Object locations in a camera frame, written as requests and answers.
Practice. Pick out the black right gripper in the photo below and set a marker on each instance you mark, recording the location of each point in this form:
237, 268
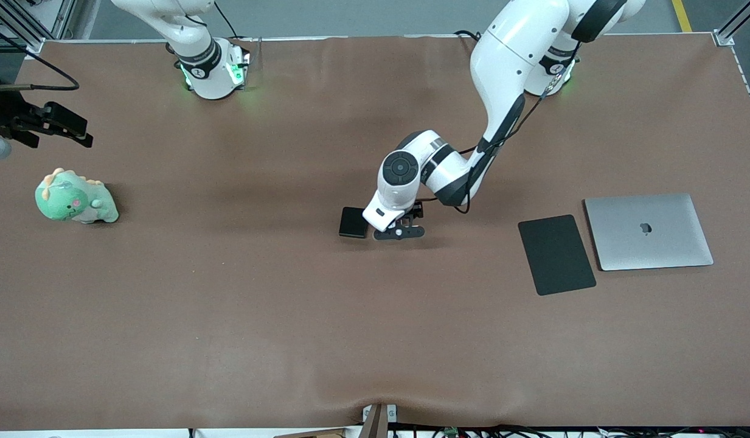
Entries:
5, 111

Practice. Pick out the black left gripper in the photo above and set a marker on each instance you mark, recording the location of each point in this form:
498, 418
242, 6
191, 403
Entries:
416, 210

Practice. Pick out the black phone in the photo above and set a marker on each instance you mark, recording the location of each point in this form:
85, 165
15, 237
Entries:
352, 222

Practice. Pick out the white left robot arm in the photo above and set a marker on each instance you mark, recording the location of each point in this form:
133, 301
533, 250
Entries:
508, 55

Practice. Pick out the black mouse pad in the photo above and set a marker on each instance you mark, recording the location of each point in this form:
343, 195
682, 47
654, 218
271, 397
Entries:
557, 255

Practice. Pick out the green dinosaur plush toy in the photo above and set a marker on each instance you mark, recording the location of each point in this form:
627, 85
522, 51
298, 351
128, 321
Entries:
67, 201

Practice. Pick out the silver laptop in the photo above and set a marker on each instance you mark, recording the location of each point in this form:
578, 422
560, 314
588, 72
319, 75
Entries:
648, 234

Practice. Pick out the aluminium frame structure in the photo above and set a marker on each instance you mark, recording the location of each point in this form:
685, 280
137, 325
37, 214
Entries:
58, 18

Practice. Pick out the metal table edge bracket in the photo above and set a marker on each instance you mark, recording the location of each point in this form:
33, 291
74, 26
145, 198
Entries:
374, 423

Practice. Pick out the aluminium profile post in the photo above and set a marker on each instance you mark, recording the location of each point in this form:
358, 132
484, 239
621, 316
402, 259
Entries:
730, 30

